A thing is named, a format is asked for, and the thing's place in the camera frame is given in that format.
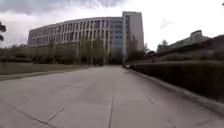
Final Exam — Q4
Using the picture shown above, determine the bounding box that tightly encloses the group of dark trees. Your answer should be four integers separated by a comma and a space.
125, 36, 156, 63

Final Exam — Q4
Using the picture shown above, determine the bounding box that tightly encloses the grey concrete slab pavement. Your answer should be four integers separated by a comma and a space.
0, 64, 224, 128

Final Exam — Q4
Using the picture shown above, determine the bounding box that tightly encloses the large curved grey building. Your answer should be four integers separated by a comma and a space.
26, 11, 145, 65

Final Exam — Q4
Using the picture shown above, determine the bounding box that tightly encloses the row of trees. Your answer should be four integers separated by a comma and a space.
0, 36, 108, 66

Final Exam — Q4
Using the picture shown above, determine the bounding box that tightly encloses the dark green hedge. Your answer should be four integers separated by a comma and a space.
128, 59, 224, 103

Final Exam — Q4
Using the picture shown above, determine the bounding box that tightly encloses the long concrete kerb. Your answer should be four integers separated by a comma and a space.
0, 66, 92, 82

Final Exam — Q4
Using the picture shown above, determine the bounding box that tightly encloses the grass field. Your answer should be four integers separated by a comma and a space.
0, 61, 91, 76

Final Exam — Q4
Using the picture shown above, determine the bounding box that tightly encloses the dark overgrown embankment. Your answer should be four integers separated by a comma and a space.
154, 34, 224, 63

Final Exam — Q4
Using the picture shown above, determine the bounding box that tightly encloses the low building with roof box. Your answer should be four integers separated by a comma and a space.
156, 29, 214, 54

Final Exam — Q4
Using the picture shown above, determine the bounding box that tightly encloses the concrete kerb beside hedge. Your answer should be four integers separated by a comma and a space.
128, 68, 224, 116

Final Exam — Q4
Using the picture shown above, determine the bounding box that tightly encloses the dark tree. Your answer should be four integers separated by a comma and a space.
0, 21, 7, 43

